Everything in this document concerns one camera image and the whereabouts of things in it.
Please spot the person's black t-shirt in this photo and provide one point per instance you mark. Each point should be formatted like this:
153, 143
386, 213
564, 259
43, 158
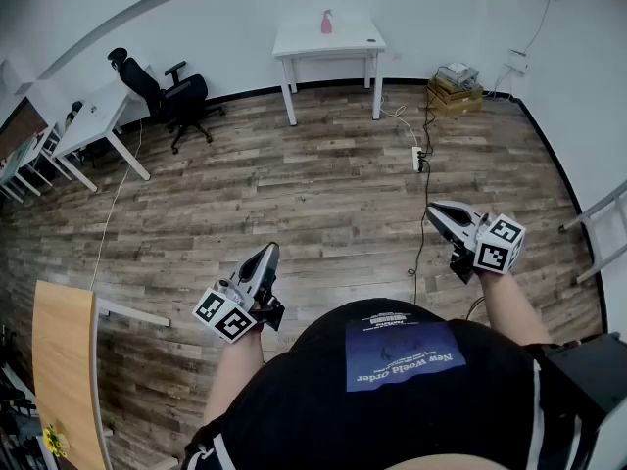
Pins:
303, 409

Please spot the person's left forearm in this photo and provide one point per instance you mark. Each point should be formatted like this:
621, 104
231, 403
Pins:
232, 375

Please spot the grey device box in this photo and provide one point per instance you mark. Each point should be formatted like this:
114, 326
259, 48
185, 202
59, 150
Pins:
465, 76

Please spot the cluttered equipment rack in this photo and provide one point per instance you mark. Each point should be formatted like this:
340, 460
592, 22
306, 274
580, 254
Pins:
17, 409

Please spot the white table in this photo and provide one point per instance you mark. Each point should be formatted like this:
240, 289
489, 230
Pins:
352, 32

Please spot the yellow flowers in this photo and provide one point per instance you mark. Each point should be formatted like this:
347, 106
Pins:
54, 441

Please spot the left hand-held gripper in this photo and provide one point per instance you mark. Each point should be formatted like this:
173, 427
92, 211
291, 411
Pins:
225, 314

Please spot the small white device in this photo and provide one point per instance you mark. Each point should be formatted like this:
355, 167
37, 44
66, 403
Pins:
458, 66

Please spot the white metal chair frame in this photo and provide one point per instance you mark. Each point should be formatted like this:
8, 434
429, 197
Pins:
595, 240

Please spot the green and black bag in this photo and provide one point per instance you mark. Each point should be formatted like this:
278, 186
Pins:
73, 115

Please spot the black worn equipment box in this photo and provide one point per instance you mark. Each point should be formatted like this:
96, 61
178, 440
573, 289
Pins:
588, 375

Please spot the person's right forearm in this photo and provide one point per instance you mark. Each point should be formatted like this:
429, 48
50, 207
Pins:
512, 306

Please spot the white power strip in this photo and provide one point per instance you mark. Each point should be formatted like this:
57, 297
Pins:
417, 159

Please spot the brown wooden board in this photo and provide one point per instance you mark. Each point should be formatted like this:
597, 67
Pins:
19, 130

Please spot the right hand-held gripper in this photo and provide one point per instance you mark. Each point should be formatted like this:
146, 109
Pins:
495, 250

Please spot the pink spray bottle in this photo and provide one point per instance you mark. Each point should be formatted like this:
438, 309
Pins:
327, 25

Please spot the black office chair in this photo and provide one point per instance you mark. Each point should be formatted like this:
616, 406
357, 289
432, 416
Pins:
183, 91

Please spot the white desk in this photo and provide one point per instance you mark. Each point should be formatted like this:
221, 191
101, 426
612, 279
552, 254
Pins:
93, 125
24, 164

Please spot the white wall socket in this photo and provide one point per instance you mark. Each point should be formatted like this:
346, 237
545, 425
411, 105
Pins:
516, 61

